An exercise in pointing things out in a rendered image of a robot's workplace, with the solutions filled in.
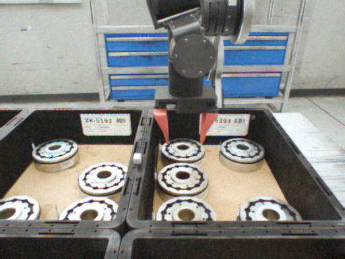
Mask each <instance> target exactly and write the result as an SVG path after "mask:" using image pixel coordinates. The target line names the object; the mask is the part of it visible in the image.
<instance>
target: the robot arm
mask: <svg viewBox="0 0 345 259"><path fill-rule="evenodd" d="M204 1H205V0H146V3H147V5H148V10H149V12H150V15H151V18H152V21H153V22H152V23H153V26H154V28H155V30H157V29H159V28H164V29H168V86H158V87H156V95H155V101H154V118H155V119H156V121H157V123H158V125H159V126H160V128H161V129H162V132H163V134H164V137H165V140H166V143H167V144H168V115H167V106H166V105H175V113H201V131H200V140H201V144H202V143H203V141H204V140H205V137H206V135H207V132H208V130H209V129H210V128H211V126H212V124H213V122H214V121H215V120H216V119H217V117H218V108H217V94H216V93H215V91H214V89H213V87H212V86H202V79H203V76H204V75H206V74H207V73H208V72H209V71H210V70H211V68H212V67H213V65H214V63H215V60H216V50H215V48H214V45H213V44H212V43H211V41H210V39H209V38H207V37H206V36H205V28H202V27H200V25H199V20H198V19H199V15H201V14H205V13H207V11H206V7H205V3H204ZM197 7H198V8H197ZM195 8H197V9H195ZM190 9H191V10H190ZM188 10H189V11H188ZM184 11H186V12H184ZM183 12H184V13H183ZM179 13H181V14H179ZM176 14H177V15H176ZM174 15H175V16H174ZM171 16H172V17H171ZM168 17H169V18H168ZM165 18H167V19H165ZM162 19H163V20H162ZM158 20H160V21H158Z"/></svg>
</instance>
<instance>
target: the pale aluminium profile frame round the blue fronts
mask: <svg viewBox="0 0 345 259"><path fill-rule="evenodd" d="M274 1H275V0H270V5H269V9H268V17H267V22H266V25H271V23H272V16H273V12H274ZM307 4H308V0H301V3H300V6H299V14H298V18H297V21H296V26H298V29H297V32H295V33H294V39H293V42H288V44H287V47H292V48H291V55H290V61H289V64H288V65H223V70H222V72H250V71H287V76H286V81H285V84H280V87H284V91H283V94H282V93H281V92H280V91H279V92H278V96H277V97H274V98H272V96H256V98H224V105H225V104H252V103H255V104H261V103H265V104H266V105H267V106H268V107H269V108H270V109H271V110H272V111H273V112H275V113H285V112H286V107H287V104H288V95H289V92H290V87H291V84H292V75H293V71H294V67H295V63H296V55H297V52H298V49H299V43H300V37H301V32H302V28H303V23H304V17H305V12H306V8H307ZM102 5H103V11H104V21H105V26H110V23H109V16H108V0H103V4H102ZM88 11H89V16H90V24H91V29H92V42H93V47H94V55H95V65H96V74H97V78H98V87H99V90H98V91H99V97H100V105H101V107H120V106H146V105H154V101H155V100H108V98H109V96H110V90H109V86H108V87H104V81H103V76H102V75H103V74H138V73H168V67H102V66H101V61H100V49H105V45H100V44H99V42H98V33H96V26H97V23H96V13H95V8H94V0H88ZM300 26H301V28H299V27H300ZM93 27H94V31H93ZM299 30H300V32H299ZM94 32H95V33H94ZM104 91H106V92H105V93H104ZM273 103H281V106H280V110H279V108H277V107H276V106H274V104H273Z"/></svg>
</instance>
